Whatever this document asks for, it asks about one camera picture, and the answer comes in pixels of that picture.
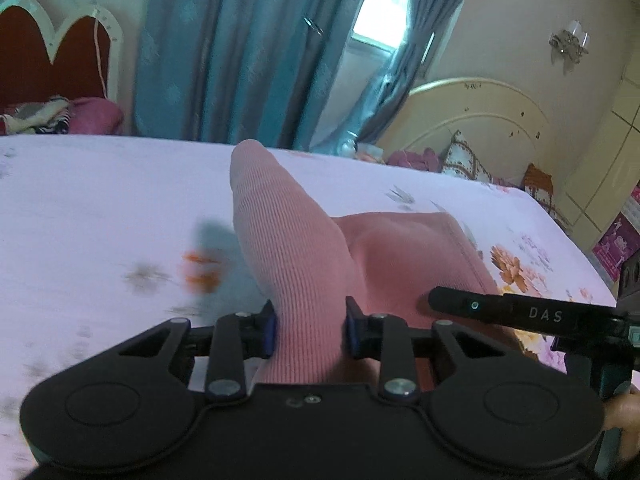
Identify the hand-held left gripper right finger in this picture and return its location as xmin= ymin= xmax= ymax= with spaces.
xmin=344 ymin=296 xmax=501 ymax=403

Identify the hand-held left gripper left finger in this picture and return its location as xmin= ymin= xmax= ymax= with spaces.
xmin=117 ymin=300 xmax=279 ymax=403

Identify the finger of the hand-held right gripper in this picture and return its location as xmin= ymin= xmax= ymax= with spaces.
xmin=428 ymin=286 xmax=626 ymax=334

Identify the pink knit sweater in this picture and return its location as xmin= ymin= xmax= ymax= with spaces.
xmin=229 ymin=140 xmax=506 ymax=392

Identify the person's right hand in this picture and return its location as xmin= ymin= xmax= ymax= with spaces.
xmin=602 ymin=391 xmax=640 ymax=461

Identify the pink printed box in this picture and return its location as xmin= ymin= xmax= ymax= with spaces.
xmin=592 ymin=185 xmax=640 ymax=281

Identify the orange patterned pillow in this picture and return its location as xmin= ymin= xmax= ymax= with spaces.
xmin=520 ymin=162 xmax=557 ymax=211

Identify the brown patterned pillow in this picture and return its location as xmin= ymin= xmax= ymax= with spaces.
xmin=440 ymin=130 xmax=497 ymax=184

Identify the pink crumpled cloth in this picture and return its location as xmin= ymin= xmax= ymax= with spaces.
xmin=387 ymin=147 xmax=442 ymax=174

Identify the cream wardrobe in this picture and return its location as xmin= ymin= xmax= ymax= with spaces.
xmin=562 ymin=60 xmax=640 ymax=257

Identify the cream headboard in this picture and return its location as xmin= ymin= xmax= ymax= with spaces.
xmin=375 ymin=77 xmax=567 ymax=197

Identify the white floral bed sheet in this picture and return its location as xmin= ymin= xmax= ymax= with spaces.
xmin=0 ymin=135 xmax=618 ymax=467

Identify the pink pillow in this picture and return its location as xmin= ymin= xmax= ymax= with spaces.
xmin=70 ymin=97 xmax=125 ymax=136

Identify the narrow blue curtain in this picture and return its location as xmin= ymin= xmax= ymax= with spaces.
xmin=357 ymin=0 xmax=482 ymax=144

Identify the wide blue curtain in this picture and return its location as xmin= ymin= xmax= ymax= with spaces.
xmin=135 ymin=0 xmax=381 ymax=152

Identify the patterned cloth pile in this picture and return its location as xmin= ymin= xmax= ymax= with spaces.
xmin=0 ymin=95 xmax=76 ymax=136

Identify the bright window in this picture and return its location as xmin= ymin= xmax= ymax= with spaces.
xmin=350 ymin=0 xmax=417 ymax=56

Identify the red headboard with white trim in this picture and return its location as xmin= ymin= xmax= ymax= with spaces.
xmin=0 ymin=0 xmax=124 ymax=111

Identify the glass wall lamp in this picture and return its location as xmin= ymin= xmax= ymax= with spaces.
xmin=549 ymin=20 xmax=591 ymax=67

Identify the white hanging cable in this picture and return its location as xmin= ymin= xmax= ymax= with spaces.
xmin=82 ymin=0 xmax=109 ymax=97

